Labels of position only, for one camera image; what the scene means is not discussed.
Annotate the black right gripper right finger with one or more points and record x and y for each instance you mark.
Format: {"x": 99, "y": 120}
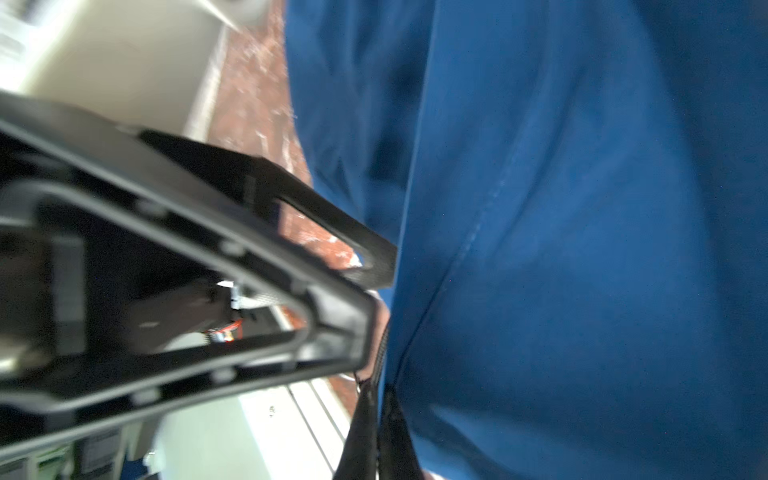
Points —
{"x": 260, "y": 185}

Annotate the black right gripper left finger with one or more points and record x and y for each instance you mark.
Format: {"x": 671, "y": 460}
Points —
{"x": 131, "y": 288}

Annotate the blue zip jacket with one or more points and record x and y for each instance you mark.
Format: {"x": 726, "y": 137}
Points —
{"x": 577, "y": 191}

